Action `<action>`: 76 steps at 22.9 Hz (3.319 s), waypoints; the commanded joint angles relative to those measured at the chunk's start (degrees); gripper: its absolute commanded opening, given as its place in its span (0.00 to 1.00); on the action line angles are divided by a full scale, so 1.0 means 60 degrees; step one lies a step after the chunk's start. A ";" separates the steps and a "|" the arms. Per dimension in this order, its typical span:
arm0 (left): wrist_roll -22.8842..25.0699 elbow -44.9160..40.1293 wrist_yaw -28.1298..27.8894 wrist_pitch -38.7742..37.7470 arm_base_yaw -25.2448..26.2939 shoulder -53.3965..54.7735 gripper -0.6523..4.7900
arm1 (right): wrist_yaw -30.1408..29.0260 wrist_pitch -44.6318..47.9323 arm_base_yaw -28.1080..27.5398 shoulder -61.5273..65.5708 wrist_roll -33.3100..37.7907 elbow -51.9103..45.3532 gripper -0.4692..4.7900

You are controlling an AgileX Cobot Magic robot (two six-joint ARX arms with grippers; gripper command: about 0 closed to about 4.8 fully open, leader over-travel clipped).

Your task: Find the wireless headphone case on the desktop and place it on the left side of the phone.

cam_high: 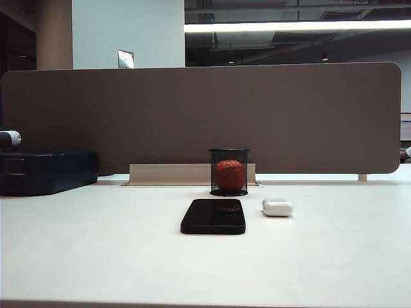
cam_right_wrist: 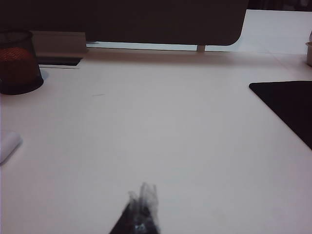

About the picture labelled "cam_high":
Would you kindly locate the dark blue plastic case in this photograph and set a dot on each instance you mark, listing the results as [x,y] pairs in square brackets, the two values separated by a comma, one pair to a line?
[48,173]

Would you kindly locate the long ceiling light strip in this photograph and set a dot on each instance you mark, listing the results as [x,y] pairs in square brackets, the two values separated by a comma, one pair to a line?
[289,26]

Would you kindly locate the brown fabric desk divider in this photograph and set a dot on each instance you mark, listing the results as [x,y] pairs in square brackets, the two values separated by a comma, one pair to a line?
[192,112]

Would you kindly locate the bright monitor screen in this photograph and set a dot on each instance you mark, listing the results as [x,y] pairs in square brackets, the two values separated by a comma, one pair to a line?
[406,126]

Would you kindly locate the black smartphone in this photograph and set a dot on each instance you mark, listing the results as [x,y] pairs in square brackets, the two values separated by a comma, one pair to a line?
[212,215]

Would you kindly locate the beige round column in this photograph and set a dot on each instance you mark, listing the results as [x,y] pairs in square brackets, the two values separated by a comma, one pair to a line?
[54,35]

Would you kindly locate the black mesh pen holder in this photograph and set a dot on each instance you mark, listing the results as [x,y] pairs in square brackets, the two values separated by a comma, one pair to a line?
[213,160]

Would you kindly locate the orange ball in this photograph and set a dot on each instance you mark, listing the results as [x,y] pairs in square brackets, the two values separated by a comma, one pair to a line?
[229,174]

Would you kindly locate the white and black cylinder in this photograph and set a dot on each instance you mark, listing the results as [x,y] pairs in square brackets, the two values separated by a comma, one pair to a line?
[9,138]

